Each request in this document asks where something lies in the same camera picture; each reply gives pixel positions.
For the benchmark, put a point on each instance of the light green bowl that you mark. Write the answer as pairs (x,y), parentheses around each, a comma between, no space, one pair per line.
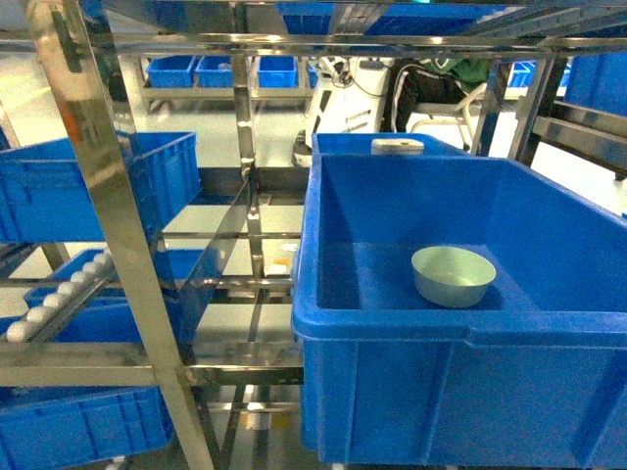
(451,277)

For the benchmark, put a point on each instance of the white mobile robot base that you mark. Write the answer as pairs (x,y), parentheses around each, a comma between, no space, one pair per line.
(349,97)

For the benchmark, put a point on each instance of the large blue bin on shelf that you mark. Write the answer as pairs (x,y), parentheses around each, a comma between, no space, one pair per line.
(534,375)

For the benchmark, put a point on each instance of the blue bin behind main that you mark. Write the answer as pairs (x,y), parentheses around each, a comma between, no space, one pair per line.
(359,143)

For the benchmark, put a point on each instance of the white box behind bin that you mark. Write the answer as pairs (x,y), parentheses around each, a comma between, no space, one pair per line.
(396,147)

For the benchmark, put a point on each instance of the blue bin middle left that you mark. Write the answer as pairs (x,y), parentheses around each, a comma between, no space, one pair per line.
(108,318)

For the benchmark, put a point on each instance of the seated person in dark clothes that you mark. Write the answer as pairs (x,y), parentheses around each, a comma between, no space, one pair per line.
(432,81)

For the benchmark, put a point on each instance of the white roller strip left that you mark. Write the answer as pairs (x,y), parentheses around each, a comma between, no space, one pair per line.
(46,321)

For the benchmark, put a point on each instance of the blue bin lower left rack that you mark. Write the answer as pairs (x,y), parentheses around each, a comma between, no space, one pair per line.
(55,428)

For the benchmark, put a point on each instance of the steel rack upright post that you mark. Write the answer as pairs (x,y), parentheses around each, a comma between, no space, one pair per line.
(76,48)

